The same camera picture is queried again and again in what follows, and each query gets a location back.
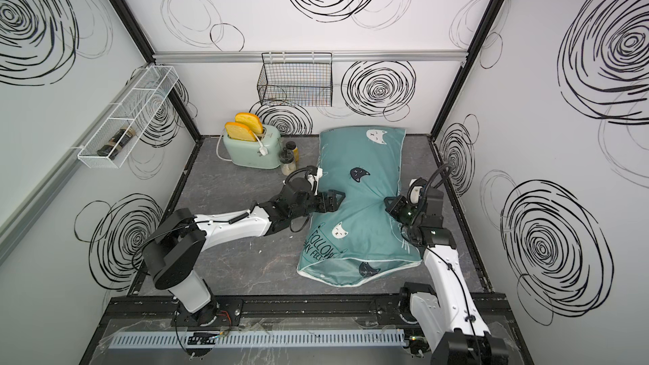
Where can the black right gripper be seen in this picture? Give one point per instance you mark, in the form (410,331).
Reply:
(394,209)

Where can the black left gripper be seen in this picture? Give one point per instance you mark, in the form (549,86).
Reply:
(331,206)

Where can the teal pillow with cat print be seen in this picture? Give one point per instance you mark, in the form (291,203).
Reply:
(360,241)

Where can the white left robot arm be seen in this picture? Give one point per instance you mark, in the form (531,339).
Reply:
(172,251)

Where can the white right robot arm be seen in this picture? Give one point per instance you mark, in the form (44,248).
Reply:
(445,312)

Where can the yellow liquid bottle black cap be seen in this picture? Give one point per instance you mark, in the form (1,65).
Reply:
(292,146)

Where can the mint green toaster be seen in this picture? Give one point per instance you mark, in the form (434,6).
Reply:
(248,153)

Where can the rear toast bread slice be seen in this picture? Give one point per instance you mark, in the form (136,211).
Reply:
(252,121)

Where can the toast bread slice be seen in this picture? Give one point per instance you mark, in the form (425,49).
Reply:
(252,121)
(240,132)

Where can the front toast bread slice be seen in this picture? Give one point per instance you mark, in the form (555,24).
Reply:
(240,132)

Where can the black item in shelf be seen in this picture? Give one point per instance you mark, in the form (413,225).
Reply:
(116,143)

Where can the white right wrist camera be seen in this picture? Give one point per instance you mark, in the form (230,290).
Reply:
(415,189)

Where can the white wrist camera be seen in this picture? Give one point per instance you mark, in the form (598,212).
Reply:
(415,189)
(313,174)

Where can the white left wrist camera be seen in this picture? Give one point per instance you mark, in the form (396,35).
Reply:
(313,174)

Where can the black wire wall basket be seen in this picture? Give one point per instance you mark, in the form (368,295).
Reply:
(299,78)

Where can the grey slotted cable duct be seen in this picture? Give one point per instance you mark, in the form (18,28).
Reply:
(257,339)

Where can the white wire wall shelf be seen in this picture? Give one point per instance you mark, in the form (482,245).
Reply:
(145,108)

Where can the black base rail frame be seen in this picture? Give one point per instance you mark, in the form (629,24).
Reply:
(287,313)

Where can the black right corner post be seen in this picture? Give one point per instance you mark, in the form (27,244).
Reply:
(480,36)

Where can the black vertical frame post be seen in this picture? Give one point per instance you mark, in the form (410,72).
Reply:
(146,50)

